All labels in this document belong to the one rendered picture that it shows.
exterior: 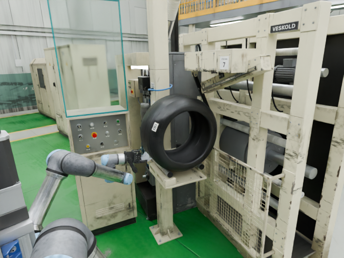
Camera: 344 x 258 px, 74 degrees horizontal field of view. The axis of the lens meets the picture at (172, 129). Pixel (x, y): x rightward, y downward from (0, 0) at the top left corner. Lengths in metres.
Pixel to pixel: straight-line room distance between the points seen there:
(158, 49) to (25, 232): 1.50
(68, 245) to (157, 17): 1.68
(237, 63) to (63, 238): 1.29
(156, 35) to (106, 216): 1.81
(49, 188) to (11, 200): 0.52
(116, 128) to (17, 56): 8.47
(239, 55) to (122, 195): 1.76
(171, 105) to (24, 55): 9.26
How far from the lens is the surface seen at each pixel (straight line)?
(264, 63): 1.54
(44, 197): 1.37
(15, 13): 10.66
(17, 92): 10.41
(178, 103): 1.59
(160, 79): 1.92
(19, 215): 0.88
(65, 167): 1.30
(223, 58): 1.54
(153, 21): 1.92
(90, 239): 0.70
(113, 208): 2.57
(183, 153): 2.00
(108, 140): 2.29
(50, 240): 0.59
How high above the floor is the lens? 1.72
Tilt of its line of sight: 17 degrees down
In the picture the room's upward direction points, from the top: 1 degrees counter-clockwise
